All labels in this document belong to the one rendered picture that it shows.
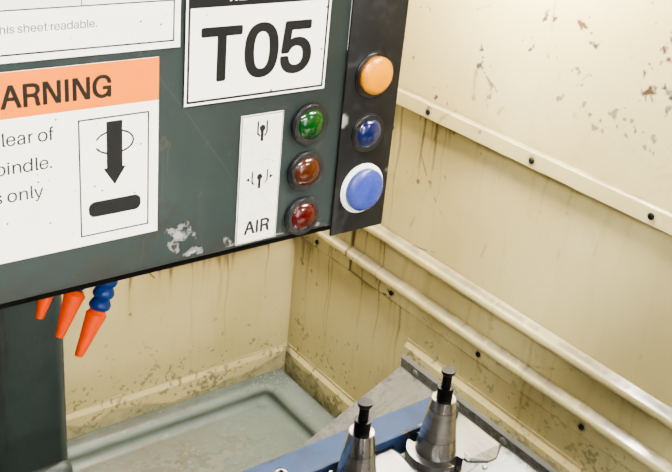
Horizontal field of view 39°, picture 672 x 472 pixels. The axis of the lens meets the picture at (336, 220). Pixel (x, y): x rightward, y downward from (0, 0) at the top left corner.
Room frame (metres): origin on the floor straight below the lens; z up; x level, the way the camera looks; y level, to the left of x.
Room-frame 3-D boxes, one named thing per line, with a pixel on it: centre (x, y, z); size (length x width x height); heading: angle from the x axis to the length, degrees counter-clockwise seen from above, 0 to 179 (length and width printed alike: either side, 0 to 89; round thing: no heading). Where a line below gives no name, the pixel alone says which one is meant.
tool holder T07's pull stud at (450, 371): (0.82, -0.13, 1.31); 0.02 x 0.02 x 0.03
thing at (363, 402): (0.75, -0.05, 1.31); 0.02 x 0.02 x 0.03
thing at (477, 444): (0.86, -0.17, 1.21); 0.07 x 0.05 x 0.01; 39
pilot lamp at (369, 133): (0.59, -0.02, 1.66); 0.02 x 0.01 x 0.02; 129
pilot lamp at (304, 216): (0.56, 0.02, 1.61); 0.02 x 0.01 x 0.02; 129
